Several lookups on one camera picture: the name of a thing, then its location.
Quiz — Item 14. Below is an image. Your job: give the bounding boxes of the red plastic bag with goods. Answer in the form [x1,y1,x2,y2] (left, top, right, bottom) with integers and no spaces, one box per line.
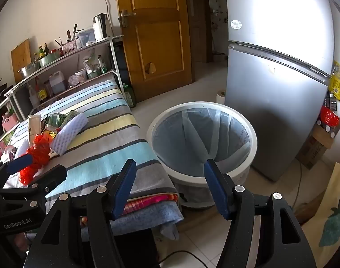
[319,106,340,130]

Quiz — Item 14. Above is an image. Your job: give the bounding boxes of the wooden cutting board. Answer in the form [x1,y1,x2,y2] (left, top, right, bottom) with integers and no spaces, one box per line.
[11,38,31,84]

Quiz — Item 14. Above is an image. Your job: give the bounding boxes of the white plastic jug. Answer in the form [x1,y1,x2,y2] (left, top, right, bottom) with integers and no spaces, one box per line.
[49,71,67,95]

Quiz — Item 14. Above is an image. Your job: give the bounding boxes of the white round trash bin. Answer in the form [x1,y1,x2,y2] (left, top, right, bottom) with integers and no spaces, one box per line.
[146,102,258,208]

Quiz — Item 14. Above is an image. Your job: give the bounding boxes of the yellow packages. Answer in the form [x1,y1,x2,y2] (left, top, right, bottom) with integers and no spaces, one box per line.
[329,61,340,102]

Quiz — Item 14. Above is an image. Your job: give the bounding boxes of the pink utensil holder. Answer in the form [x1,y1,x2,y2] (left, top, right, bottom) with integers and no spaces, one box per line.
[61,40,78,56]

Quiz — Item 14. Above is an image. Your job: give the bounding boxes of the pink plaid cloth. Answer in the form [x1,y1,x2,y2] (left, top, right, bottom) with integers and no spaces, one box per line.
[124,194,178,215]

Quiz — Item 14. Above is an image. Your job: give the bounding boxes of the pink plastic basket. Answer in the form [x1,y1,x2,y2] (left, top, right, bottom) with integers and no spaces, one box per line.
[2,114,21,132]

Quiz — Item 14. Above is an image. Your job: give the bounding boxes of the red thin plastic bag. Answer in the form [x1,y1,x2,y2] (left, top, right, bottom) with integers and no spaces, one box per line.
[19,134,55,186]

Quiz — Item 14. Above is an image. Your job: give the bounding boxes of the floor cable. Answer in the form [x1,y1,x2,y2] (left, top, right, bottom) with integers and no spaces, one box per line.
[294,160,303,210]

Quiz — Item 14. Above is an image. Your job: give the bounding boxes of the green snack packet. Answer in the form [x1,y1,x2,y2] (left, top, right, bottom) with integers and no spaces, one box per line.
[44,110,80,130]

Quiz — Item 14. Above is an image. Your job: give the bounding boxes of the green basin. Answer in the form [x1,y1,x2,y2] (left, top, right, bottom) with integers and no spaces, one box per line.
[39,52,61,67]

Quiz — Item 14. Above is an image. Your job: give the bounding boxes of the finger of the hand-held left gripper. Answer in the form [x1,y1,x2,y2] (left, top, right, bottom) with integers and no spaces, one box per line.
[0,165,68,209]
[0,153,34,187]

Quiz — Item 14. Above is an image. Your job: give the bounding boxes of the striped cloth covered table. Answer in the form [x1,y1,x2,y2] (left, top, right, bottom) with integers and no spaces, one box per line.
[0,80,179,221]

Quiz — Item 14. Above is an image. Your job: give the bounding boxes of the electric kettle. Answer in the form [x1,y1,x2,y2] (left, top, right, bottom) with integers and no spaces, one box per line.
[92,13,114,41]

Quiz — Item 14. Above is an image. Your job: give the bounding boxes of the translucent bin liner bag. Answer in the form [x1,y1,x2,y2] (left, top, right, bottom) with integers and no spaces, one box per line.
[152,107,250,162]

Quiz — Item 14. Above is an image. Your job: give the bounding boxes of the cardboard box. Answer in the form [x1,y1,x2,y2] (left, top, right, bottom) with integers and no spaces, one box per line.
[296,123,340,171]

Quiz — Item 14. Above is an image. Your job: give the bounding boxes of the green plastic bottle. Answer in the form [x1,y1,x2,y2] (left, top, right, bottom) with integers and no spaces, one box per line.
[122,83,136,108]

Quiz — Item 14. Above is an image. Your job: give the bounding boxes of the blue blanket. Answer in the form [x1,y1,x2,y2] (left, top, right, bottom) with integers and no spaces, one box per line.
[81,193,184,241]

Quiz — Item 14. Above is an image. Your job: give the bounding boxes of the pineapple print cloth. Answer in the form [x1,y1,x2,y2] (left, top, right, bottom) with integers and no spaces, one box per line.
[301,162,340,268]

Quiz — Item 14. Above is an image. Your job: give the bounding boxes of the wooden door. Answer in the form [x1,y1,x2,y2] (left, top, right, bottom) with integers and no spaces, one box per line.
[115,0,193,102]

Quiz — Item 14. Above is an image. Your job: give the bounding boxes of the metal pot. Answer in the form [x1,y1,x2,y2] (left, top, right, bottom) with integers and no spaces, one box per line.
[19,64,42,79]

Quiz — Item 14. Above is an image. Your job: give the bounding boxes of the yellow label bottle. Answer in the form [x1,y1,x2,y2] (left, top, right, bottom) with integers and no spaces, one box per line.
[37,84,48,102]

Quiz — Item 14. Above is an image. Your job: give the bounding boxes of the silver refrigerator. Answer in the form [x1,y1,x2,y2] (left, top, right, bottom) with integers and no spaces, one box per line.
[224,0,340,183]

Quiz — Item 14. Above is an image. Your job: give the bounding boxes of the white metal shelf rack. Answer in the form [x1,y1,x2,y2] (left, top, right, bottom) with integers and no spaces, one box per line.
[0,35,125,134]

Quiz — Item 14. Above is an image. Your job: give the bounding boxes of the plastic bags with food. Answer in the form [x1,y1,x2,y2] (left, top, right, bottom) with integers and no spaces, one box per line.
[83,54,107,74]

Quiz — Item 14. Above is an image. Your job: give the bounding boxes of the orange yellow noodle packet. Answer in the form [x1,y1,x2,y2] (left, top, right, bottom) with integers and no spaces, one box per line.
[44,130,60,143]

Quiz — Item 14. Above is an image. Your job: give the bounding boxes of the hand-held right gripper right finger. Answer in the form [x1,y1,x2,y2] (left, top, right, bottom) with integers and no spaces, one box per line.
[204,159,317,268]

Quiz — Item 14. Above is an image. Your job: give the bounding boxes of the clear plastic storage box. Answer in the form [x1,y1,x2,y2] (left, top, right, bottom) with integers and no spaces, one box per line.
[76,28,95,49]

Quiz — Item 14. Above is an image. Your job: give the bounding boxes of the white yellow snack packet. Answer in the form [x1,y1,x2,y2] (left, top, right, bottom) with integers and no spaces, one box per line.
[49,113,89,155]

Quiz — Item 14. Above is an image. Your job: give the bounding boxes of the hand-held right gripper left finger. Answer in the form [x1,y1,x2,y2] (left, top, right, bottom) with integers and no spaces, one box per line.
[26,159,137,268]

